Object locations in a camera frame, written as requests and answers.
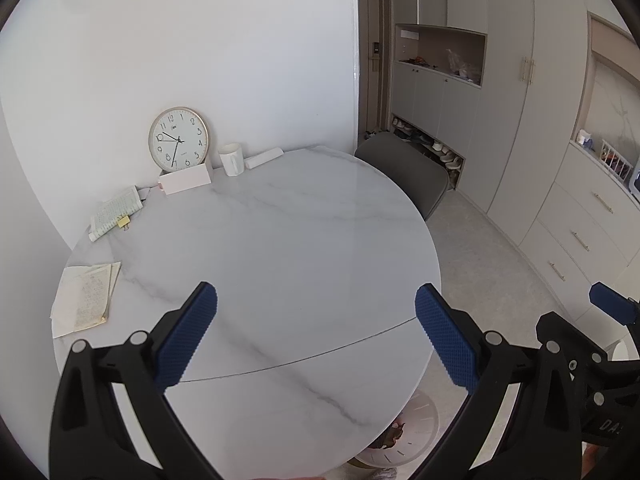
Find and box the white paper roll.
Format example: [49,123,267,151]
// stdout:
[244,147,285,170]

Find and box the white card box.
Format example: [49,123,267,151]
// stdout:
[158,162,213,195]

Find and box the folded printed booklet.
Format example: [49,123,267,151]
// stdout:
[89,185,144,243]

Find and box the person's right forearm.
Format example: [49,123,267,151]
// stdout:
[581,442,603,480]

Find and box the clutter in cabinet niche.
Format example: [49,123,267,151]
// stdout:
[399,49,482,82]

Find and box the dish rack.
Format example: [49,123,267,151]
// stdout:
[599,140,637,182]

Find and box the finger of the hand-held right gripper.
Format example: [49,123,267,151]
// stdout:
[536,311,640,391]
[589,282,640,326]

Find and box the row of shoes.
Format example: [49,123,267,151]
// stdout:
[391,116,464,172]

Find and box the beige cabinet wall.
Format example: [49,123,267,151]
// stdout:
[390,0,640,343]

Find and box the open paper notebook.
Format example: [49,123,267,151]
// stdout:
[50,261,122,339]

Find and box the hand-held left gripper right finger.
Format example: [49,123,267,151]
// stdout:
[415,283,583,480]

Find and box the white mug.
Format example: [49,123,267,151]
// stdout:
[219,143,245,177]

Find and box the grey chair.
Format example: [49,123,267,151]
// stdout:
[354,132,449,222]

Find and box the round gold-rimmed wall clock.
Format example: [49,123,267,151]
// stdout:
[148,106,209,173]

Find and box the white slotted waste bin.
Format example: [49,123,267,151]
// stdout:
[357,389,441,472]

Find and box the beige entrance door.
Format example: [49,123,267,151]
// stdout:
[357,0,392,137]

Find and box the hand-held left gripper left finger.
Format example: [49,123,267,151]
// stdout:
[48,281,221,480]

